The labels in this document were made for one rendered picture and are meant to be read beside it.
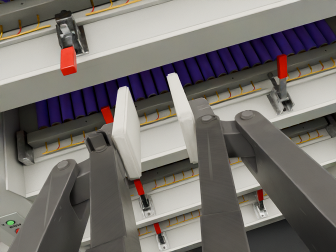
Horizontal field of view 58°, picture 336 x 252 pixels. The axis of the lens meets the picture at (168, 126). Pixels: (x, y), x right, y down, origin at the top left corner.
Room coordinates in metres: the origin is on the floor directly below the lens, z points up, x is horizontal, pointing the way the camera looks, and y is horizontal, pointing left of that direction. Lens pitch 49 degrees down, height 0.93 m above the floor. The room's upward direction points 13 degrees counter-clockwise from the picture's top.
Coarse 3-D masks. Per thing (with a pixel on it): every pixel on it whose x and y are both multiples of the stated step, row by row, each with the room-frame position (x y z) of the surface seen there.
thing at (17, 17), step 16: (16, 0) 0.35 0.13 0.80; (32, 0) 0.34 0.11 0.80; (48, 0) 0.34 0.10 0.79; (64, 0) 0.34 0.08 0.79; (80, 0) 0.34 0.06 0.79; (96, 0) 0.34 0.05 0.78; (112, 0) 0.35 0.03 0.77; (128, 0) 0.33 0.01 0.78; (0, 16) 0.33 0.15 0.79; (16, 16) 0.33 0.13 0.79; (32, 16) 0.34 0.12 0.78; (48, 16) 0.34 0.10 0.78; (0, 32) 0.32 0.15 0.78
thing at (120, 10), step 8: (144, 0) 0.33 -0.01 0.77; (152, 0) 0.33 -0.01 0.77; (160, 0) 0.33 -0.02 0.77; (168, 0) 0.33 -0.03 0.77; (120, 8) 0.33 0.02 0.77; (128, 8) 0.33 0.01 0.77; (136, 8) 0.33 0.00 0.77; (88, 16) 0.33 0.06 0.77; (96, 16) 0.32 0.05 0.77; (104, 16) 0.32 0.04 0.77; (112, 16) 0.33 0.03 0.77; (80, 24) 0.32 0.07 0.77; (32, 32) 0.32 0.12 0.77; (40, 32) 0.32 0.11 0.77; (48, 32) 0.32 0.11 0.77; (0, 40) 0.32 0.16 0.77; (8, 40) 0.31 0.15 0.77; (16, 40) 0.32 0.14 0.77; (24, 40) 0.32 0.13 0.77
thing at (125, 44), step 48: (192, 0) 0.33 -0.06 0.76; (240, 0) 0.31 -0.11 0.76; (288, 0) 0.30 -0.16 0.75; (0, 48) 0.31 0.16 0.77; (48, 48) 0.30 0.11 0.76; (96, 48) 0.29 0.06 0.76; (144, 48) 0.28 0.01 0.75; (192, 48) 0.29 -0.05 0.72; (0, 96) 0.27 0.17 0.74; (48, 96) 0.28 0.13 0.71
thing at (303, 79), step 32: (288, 32) 0.44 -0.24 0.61; (320, 32) 0.42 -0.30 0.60; (192, 64) 0.41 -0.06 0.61; (224, 64) 0.40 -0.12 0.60; (256, 64) 0.39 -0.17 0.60; (288, 64) 0.37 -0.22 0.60; (320, 64) 0.38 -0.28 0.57; (64, 96) 0.40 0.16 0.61; (96, 96) 0.39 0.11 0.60; (160, 96) 0.36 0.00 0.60; (192, 96) 0.35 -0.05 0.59; (224, 96) 0.36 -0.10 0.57; (256, 96) 0.34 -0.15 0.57; (288, 96) 0.32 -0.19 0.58; (320, 96) 0.32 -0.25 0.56; (32, 128) 0.37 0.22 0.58; (64, 128) 0.34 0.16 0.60; (96, 128) 0.34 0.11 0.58; (160, 128) 0.32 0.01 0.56; (32, 160) 0.31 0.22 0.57; (160, 160) 0.28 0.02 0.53; (32, 192) 0.26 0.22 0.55
